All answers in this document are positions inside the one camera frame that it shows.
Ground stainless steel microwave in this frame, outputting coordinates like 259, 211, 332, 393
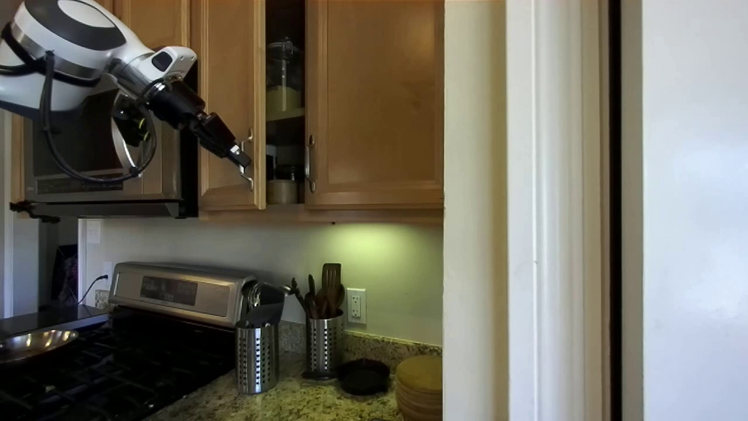
9, 61, 201, 222

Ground stainless steel stove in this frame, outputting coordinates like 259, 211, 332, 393
0, 260, 288, 421

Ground wooden spatula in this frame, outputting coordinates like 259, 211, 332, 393
319, 261, 346, 318

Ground metal cabinet door handle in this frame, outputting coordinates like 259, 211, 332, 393
237, 129, 259, 194
301, 136, 320, 196

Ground glass jar yellow contents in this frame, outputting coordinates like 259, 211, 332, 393
266, 37, 306, 118

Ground small white jar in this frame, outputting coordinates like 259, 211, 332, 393
266, 175, 301, 208

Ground white door frame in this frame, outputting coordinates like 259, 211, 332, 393
502, 0, 612, 421

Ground wooden wall cabinet body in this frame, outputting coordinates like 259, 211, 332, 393
189, 0, 445, 228

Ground perforated steel utensil holder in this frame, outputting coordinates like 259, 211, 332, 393
305, 311, 346, 379
233, 318, 281, 398

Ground steel pan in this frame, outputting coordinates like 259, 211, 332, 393
0, 324, 82, 364

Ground thin black power cord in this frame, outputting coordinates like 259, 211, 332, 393
76, 272, 113, 309

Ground wide wooden cabinet door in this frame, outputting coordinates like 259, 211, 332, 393
196, 0, 269, 214

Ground black round bowl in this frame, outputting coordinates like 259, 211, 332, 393
334, 355, 394, 398

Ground curved steel microwave handle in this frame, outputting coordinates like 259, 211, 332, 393
108, 84, 159, 186

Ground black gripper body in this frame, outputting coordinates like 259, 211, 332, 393
147, 77, 218, 139

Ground small wooden cabinet door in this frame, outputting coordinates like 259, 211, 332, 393
114, 0, 191, 51

